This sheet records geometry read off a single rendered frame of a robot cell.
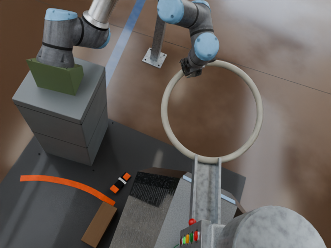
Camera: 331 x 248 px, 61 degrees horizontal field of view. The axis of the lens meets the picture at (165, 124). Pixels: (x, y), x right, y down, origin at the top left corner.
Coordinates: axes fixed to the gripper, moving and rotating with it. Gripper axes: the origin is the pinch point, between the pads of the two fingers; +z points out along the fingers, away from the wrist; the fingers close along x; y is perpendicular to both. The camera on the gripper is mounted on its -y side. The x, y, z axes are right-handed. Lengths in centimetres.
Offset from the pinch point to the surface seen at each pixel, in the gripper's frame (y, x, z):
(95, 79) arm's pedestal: 47, -21, 37
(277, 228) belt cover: 18, 51, -76
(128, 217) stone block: 57, 61, 26
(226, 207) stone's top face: 7, 73, 13
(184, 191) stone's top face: 24, 57, 15
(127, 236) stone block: 60, 68, 19
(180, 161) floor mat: 8, 53, 109
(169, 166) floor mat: 19, 53, 107
